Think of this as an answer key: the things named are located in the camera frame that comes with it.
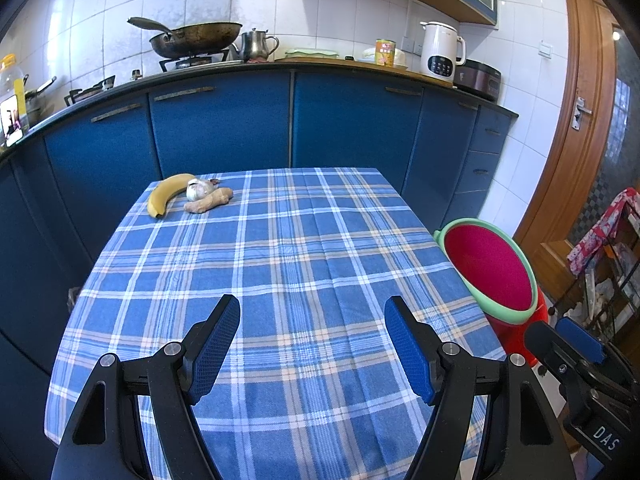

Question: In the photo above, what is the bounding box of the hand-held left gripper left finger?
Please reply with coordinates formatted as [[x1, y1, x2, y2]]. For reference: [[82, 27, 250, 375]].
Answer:
[[50, 294, 242, 480]]

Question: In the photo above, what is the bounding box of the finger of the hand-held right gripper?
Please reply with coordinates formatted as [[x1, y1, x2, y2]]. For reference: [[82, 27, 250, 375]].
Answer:
[[524, 320, 571, 378], [555, 316, 608, 367]]

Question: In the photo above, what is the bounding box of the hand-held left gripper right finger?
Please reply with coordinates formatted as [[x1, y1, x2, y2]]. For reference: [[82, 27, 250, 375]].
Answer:
[[384, 295, 571, 480]]

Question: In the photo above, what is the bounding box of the watermelon pattern chair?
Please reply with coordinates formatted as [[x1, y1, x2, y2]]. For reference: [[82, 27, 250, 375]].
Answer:
[[433, 218, 548, 366]]

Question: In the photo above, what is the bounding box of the floral cloth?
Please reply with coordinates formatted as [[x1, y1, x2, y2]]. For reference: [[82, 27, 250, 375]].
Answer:
[[567, 187, 640, 276]]

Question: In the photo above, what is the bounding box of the blue plaid tablecloth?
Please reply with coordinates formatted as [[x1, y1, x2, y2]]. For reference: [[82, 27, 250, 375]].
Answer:
[[44, 167, 508, 480]]

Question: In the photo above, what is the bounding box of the ginger root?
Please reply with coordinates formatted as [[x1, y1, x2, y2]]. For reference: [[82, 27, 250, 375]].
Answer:
[[183, 187, 234, 214]]

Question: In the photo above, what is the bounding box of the white garlic bulb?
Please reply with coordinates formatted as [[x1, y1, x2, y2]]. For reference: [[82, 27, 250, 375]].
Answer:
[[186, 177, 221, 201]]

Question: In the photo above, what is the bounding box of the yellow banana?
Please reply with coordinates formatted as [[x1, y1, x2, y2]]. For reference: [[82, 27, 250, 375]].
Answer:
[[147, 173, 197, 219]]

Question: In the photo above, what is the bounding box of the blue kitchen counter cabinet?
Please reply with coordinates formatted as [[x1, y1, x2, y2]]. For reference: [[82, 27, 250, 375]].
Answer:
[[0, 57, 520, 480]]

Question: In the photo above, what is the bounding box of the dark rice cooker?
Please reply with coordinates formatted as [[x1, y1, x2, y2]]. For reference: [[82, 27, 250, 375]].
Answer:
[[452, 59, 502, 102]]

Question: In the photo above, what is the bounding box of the wooden door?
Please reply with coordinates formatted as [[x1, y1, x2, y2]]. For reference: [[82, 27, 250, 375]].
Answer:
[[514, 0, 640, 321]]

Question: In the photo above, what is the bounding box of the gas stove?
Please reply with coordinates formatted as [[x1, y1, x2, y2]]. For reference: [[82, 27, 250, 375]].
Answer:
[[65, 52, 246, 106]]

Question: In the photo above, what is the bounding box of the yellow tin can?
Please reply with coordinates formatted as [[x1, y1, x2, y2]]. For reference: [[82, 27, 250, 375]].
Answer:
[[375, 39, 397, 67]]

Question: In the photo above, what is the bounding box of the white electric kettle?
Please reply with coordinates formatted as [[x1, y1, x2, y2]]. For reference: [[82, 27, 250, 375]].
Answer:
[[420, 21, 467, 83]]

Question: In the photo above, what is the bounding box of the steel teapot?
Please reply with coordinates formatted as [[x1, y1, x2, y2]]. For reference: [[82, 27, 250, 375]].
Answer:
[[231, 28, 280, 62]]

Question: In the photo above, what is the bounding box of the dark metal wok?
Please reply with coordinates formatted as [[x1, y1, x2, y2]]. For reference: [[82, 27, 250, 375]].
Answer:
[[127, 16, 243, 60]]

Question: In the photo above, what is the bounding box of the pale green tray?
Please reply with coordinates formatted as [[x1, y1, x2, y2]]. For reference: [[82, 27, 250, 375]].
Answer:
[[285, 48, 337, 60]]

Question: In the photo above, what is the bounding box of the clear cooking oil bottle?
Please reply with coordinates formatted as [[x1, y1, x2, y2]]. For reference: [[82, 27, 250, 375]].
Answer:
[[0, 54, 28, 147]]

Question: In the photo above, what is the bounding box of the metal wire rack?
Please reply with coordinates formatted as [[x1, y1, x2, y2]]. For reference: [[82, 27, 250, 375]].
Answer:
[[547, 240, 640, 361]]

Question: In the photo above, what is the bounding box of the metal door handle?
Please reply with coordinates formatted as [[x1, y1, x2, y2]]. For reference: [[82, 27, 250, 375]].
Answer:
[[571, 96, 593, 132]]

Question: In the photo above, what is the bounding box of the small pot with handle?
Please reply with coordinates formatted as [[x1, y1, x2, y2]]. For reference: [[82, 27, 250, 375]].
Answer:
[[24, 76, 58, 128]]

